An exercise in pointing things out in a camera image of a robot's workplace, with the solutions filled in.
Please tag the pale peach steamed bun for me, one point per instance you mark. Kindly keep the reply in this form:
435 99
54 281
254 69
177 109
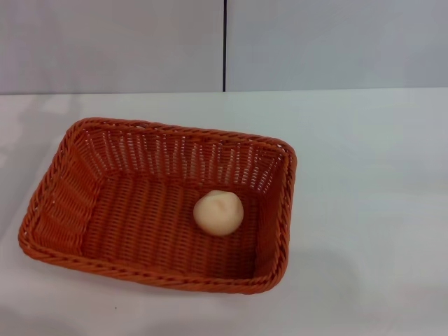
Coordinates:
218 213

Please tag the orange woven plastic basket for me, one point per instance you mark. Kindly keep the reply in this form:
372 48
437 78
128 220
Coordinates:
140 217

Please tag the black vertical wall joint strip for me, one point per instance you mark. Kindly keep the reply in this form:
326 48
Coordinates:
224 45

